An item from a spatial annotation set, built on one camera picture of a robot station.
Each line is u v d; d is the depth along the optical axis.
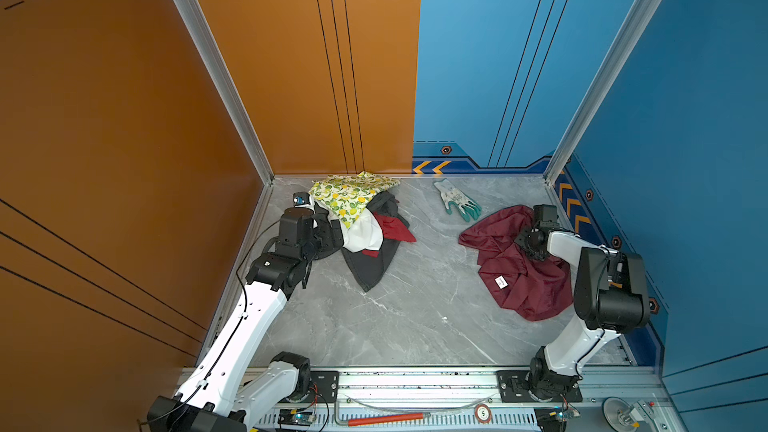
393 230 1.00
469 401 0.72
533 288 0.85
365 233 0.97
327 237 0.68
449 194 1.13
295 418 0.70
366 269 0.94
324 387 0.74
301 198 0.65
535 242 0.73
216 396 0.38
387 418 0.70
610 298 0.48
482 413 0.70
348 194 0.99
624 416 0.65
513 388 0.72
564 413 0.70
